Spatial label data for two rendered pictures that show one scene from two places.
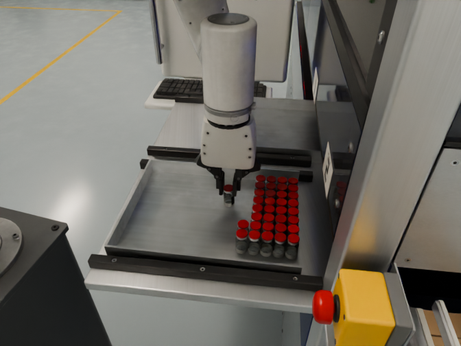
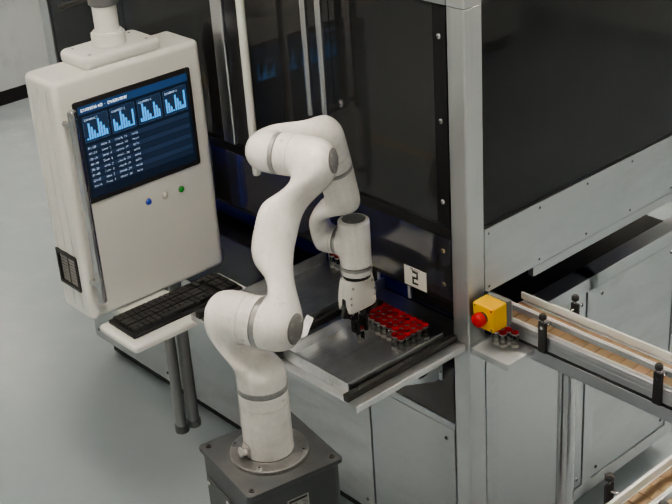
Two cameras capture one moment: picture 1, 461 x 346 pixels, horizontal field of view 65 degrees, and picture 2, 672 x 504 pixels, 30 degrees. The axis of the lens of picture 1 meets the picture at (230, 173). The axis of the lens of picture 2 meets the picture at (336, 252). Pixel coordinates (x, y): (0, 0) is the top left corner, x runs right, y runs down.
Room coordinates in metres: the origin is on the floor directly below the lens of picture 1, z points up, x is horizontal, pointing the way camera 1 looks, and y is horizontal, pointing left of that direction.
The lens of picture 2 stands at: (-1.39, 2.18, 2.65)
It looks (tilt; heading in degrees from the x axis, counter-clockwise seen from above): 27 degrees down; 313
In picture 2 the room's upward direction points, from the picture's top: 4 degrees counter-clockwise
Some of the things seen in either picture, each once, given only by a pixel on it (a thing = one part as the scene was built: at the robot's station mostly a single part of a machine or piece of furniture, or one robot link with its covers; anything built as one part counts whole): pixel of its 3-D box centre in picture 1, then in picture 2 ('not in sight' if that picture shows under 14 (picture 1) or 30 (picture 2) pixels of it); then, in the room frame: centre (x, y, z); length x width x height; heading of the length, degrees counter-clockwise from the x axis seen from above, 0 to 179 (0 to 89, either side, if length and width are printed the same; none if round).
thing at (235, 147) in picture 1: (228, 138); (357, 289); (0.55, 0.00, 1.05); 0.10 x 0.08 x 0.11; 82
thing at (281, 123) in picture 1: (274, 125); (311, 289); (0.84, -0.12, 0.90); 0.34 x 0.26 x 0.04; 83
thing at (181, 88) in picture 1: (210, 90); (176, 303); (1.23, 0.07, 0.82); 0.40 x 0.14 x 0.02; 83
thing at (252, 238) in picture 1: (257, 211); (387, 330); (0.51, -0.05, 0.90); 0.18 x 0.02 x 0.05; 172
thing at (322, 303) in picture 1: (328, 307); (480, 319); (0.25, -0.12, 0.99); 0.04 x 0.04 x 0.04; 83
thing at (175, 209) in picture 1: (213, 210); (363, 345); (0.52, 0.03, 0.90); 0.34 x 0.26 x 0.04; 82
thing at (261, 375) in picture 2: not in sight; (245, 340); (0.47, 0.50, 1.16); 0.19 x 0.12 x 0.24; 14
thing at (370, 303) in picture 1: (365, 311); (491, 312); (0.24, -0.17, 1.00); 0.08 x 0.07 x 0.07; 83
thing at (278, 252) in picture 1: (280, 213); (398, 324); (0.50, -0.10, 0.90); 0.18 x 0.02 x 0.05; 172
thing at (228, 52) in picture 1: (228, 60); (353, 240); (0.56, 0.00, 1.19); 0.09 x 0.08 x 0.13; 14
